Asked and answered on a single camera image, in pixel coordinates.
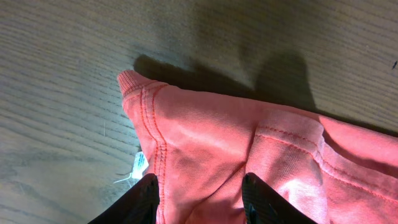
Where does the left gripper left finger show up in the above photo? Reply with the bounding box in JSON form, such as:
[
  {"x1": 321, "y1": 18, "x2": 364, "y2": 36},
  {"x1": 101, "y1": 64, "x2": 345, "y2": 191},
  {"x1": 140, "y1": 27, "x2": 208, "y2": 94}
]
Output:
[{"x1": 88, "y1": 174, "x2": 160, "y2": 224}]

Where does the red printed t-shirt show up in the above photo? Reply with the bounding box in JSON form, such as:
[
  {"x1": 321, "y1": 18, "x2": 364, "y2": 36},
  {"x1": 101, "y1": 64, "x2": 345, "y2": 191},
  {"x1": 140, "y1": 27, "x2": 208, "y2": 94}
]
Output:
[{"x1": 118, "y1": 70, "x2": 397, "y2": 223}]

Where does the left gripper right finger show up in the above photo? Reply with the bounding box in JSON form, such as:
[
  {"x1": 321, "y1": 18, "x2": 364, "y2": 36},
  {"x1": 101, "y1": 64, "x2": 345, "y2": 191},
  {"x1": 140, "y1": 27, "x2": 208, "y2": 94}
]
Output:
[{"x1": 242, "y1": 172, "x2": 316, "y2": 224}]

